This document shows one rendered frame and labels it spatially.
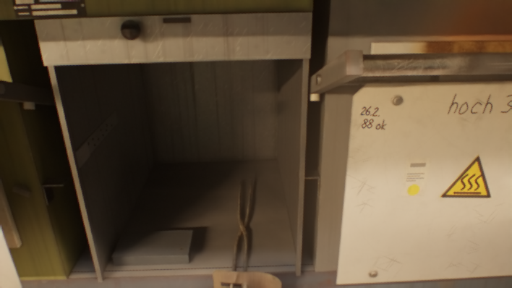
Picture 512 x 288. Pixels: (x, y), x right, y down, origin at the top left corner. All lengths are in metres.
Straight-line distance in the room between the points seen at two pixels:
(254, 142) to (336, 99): 0.71
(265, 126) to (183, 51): 0.76
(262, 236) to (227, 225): 0.11
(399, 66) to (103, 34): 0.47
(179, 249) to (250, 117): 0.59
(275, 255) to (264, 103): 0.58
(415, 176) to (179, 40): 0.46
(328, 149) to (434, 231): 0.25
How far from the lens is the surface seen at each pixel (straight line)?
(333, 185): 0.82
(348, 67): 0.47
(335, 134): 0.76
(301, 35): 0.68
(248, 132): 1.39
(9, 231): 0.98
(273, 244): 1.02
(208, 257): 0.98
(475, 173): 0.76
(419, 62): 0.51
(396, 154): 0.68
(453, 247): 0.83
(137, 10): 0.70
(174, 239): 1.01
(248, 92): 1.35
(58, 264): 1.00
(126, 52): 0.71
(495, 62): 0.56
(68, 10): 0.74
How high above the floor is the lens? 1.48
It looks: 23 degrees down
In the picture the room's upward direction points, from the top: 1 degrees counter-clockwise
